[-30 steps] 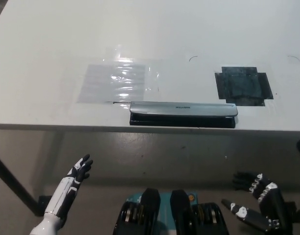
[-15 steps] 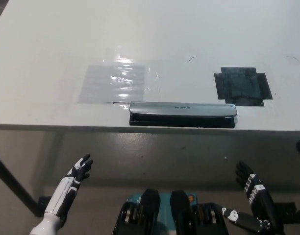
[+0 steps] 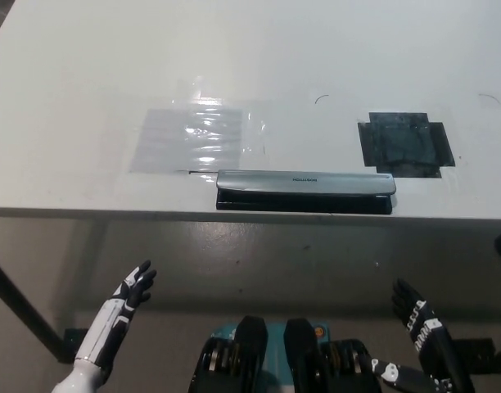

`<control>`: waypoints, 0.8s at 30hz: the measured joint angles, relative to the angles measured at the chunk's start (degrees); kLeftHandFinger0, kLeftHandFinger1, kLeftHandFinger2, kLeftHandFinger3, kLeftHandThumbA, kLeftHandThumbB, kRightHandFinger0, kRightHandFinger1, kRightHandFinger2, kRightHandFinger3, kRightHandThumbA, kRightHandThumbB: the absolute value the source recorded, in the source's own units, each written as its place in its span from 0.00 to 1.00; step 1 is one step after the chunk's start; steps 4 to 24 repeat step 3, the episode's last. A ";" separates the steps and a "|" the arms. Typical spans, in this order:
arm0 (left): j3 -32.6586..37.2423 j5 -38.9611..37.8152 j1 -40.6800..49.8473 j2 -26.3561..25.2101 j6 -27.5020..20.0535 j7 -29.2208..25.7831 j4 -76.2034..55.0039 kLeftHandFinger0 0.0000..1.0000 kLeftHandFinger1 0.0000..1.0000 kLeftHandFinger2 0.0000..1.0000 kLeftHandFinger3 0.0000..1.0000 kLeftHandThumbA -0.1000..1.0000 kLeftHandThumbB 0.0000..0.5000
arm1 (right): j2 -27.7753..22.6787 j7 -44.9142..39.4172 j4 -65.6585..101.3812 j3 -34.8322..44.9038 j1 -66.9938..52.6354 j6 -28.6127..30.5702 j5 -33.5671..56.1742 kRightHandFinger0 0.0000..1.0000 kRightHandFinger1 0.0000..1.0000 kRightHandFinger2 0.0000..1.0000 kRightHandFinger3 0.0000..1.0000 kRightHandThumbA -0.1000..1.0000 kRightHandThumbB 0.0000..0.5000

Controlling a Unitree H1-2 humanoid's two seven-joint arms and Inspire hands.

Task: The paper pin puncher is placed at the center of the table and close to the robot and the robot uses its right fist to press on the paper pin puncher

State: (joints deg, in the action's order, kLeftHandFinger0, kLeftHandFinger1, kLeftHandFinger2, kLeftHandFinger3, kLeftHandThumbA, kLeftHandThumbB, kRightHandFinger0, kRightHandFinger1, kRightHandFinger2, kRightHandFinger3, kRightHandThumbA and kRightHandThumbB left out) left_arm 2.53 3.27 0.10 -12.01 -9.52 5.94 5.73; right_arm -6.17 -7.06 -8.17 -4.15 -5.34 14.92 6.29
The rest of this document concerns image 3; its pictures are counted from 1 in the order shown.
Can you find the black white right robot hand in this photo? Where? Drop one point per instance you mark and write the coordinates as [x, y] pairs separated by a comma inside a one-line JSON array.
[[428, 331]]

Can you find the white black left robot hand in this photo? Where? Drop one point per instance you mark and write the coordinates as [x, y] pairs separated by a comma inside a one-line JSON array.
[[111, 323]]

